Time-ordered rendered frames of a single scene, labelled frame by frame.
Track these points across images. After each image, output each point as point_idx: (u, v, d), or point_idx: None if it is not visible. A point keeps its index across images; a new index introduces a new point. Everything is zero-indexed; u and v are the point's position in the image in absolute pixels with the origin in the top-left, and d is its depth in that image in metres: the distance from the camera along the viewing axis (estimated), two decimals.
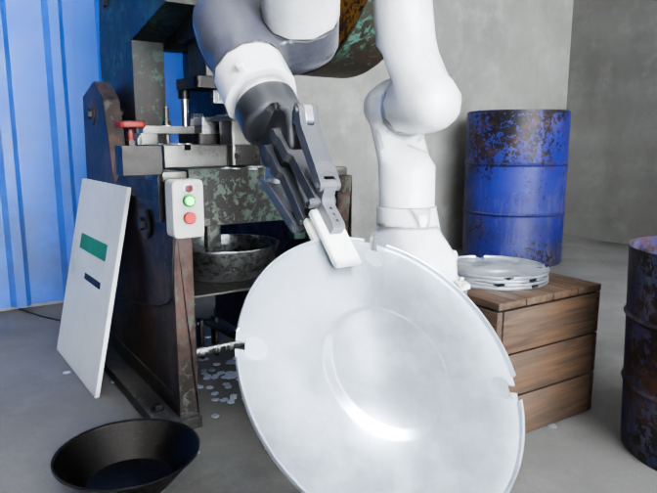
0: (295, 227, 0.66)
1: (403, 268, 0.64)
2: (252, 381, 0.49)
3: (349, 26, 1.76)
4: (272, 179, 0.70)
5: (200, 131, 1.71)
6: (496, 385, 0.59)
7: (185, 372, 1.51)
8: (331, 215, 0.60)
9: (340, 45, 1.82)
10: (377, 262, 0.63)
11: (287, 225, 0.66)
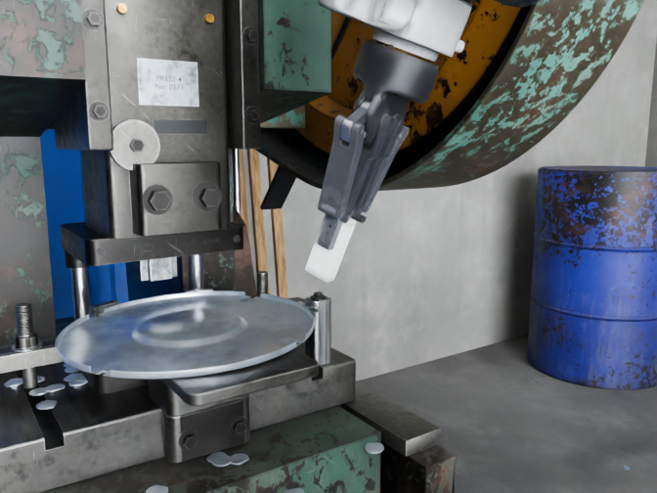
0: (334, 207, 0.57)
1: (267, 350, 0.63)
2: (228, 297, 0.84)
3: None
4: (358, 135, 0.55)
5: None
6: (117, 365, 0.60)
7: None
8: None
9: None
10: (281, 340, 0.66)
11: (341, 206, 0.57)
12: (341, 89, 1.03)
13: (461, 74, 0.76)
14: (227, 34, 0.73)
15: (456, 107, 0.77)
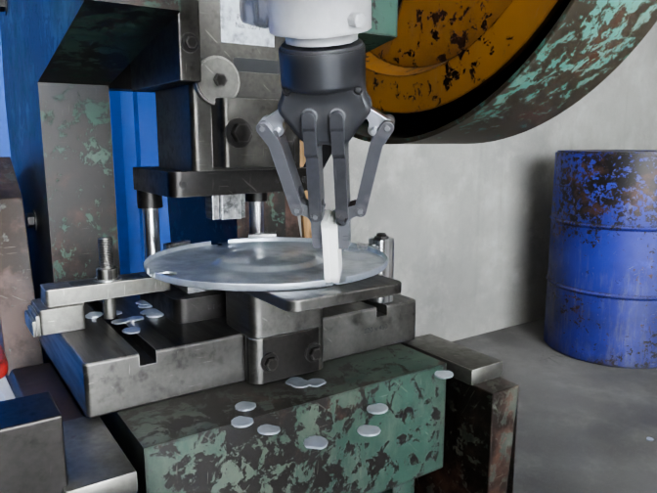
0: (292, 204, 0.60)
1: (364, 254, 0.78)
2: (202, 247, 0.82)
3: None
4: (281, 133, 0.56)
5: (184, 287, 0.78)
6: (323, 279, 0.64)
7: None
8: (349, 235, 0.61)
9: None
10: (350, 250, 0.80)
11: (288, 202, 0.59)
12: None
13: (369, 90, 1.07)
14: None
15: None
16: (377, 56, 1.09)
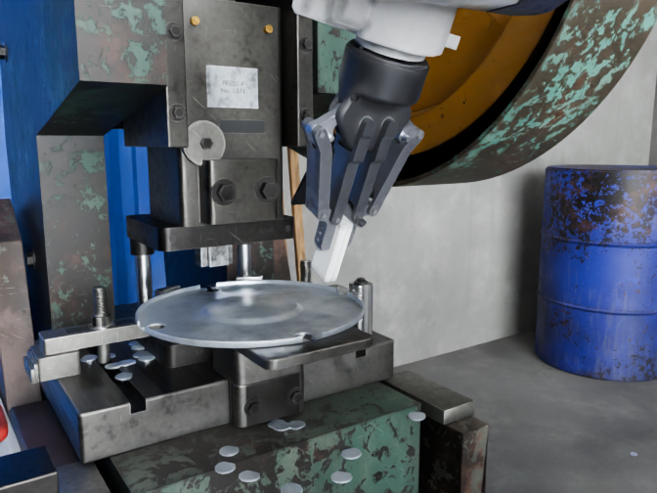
0: (316, 208, 0.57)
1: (235, 287, 0.90)
2: (163, 333, 0.69)
3: None
4: (329, 138, 0.53)
5: None
6: (328, 295, 0.85)
7: None
8: (352, 233, 0.62)
9: None
10: None
11: (319, 208, 0.56)
12: None
13: None
14: (283, 43, 0.80)
15: None
16: None
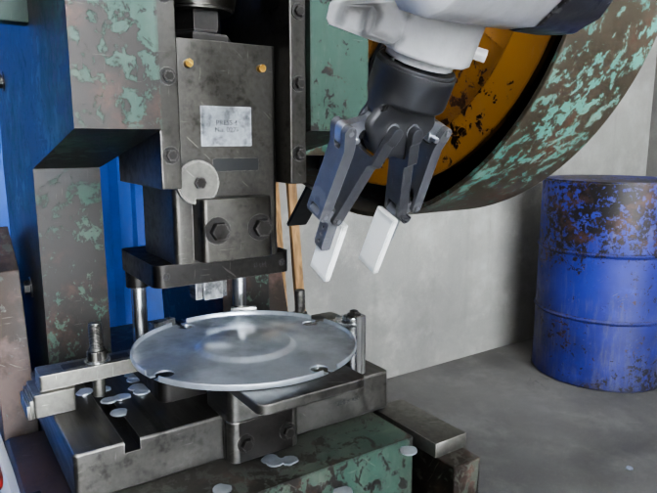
0: (318, 210, 0.57)
1: (152, 365, 0.72)
2: (336, 361, 0.74)
3: None
4: (354, 141, 0.55)
5: None
6: None
7: None
8: (394, 228, 0.66)
9: None
10: None
11: (324, 208, 0.56)
12: None
13: (376, 169, 1.06)
14: (276, 81, 0.81)
15: None
16: None
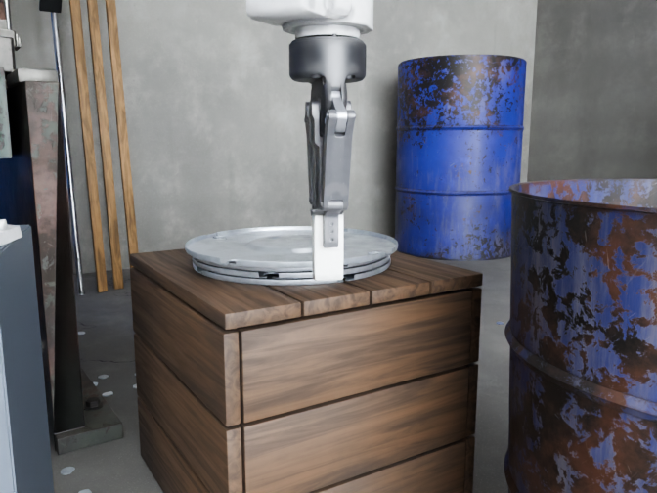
0: (340, 201, 0.58)
1: (237, 235, 0.92)
2: (256, 263, 0.71)
3: None
4: (341, 124, 0.56)
5: None
6: None
7: None
8: None
9: None
10: None
11: (348, 197, 0.58)
12: None
13: None
14: None
15: None
16: None
